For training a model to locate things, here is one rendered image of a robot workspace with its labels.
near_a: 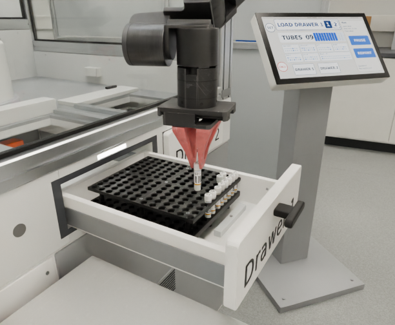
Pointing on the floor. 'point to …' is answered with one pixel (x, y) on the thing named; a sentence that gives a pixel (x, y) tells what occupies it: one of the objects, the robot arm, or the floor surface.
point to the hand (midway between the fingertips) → (197, 162)
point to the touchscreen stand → (268, 284)
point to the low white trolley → (113, 302)
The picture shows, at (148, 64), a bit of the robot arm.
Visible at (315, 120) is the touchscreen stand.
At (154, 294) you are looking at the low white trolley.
